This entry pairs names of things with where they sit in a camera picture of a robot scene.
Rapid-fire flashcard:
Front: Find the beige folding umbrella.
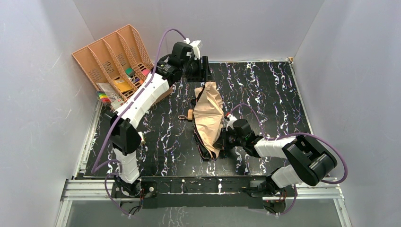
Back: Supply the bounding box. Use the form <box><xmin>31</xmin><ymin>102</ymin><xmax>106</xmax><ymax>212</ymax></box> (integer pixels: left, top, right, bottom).
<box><xmin>178</xmin><ymin>82</ymin><xmax>224</xmax><ymax>160</ymax></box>

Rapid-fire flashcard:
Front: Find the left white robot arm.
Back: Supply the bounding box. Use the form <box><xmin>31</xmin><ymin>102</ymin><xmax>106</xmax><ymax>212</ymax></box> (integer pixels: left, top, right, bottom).
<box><xmin>106</xmin><ymin>40</ymin><xmax>212</xmax><ymax>187</ymax></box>

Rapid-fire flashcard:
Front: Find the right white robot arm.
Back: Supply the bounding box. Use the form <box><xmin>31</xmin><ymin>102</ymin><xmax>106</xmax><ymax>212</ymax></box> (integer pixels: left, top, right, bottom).
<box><xmin>214</xmin><ymin>119</ymin><xmax>338</xmax><ymax>194</ymax></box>

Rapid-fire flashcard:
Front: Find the pink eraser block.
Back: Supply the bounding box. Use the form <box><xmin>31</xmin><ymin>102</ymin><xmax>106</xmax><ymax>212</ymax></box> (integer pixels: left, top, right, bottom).
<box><xmin>141</xmin><ymin>69</ymin><xmax>151</xmax><ymax>77</ymax></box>

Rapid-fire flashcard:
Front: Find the green eraser block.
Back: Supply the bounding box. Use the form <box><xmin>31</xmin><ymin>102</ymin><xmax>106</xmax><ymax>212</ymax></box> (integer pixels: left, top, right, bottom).
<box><xmin>125</xmin><ymin>68</ymin><xmax>135</xmax><ymax>78</ymax></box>

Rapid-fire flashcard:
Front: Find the orange plastic file organizer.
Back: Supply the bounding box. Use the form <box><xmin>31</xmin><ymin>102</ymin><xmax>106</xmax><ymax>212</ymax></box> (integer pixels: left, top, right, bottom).
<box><xmin>72</xmin><ymin>24</ymin><xmax>153</xmax><ymax>104</ymax></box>

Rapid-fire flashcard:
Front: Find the yellow notepad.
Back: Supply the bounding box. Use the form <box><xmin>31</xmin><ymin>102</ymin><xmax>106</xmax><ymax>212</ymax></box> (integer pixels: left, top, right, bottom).
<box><xmin>113</xmin><ymin>79</ymin><xmax>132</xmax><ymax>93</ymax></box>

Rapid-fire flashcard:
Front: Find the white paper card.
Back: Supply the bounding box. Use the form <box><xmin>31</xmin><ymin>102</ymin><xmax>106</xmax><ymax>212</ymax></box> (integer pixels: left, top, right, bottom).
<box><xmin>97</xmin><ymin>83</ymin><xmax>117</xmax><ymax>96</ymax></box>

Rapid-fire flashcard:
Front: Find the colourful marker set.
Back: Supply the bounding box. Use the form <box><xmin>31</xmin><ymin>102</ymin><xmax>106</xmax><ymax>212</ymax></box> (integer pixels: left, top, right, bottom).
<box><xmin>96</xmin><ymin>91</ymin><xmax>112</xmax><ymax>105</ymax></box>

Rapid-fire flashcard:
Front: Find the small white green box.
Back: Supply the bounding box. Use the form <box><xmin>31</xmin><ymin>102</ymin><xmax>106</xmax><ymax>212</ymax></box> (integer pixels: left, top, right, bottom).
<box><xmin>139</xmin><ymin>132</ymin><xmax>146</xmax><ymax>145</ymax></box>

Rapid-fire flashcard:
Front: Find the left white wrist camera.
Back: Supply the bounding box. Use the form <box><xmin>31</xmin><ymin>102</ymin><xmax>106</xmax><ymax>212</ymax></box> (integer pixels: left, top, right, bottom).
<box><xmin>184</xmin><ymin>38</ymin><xmax>202</xmax><ymax>60</ymax></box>

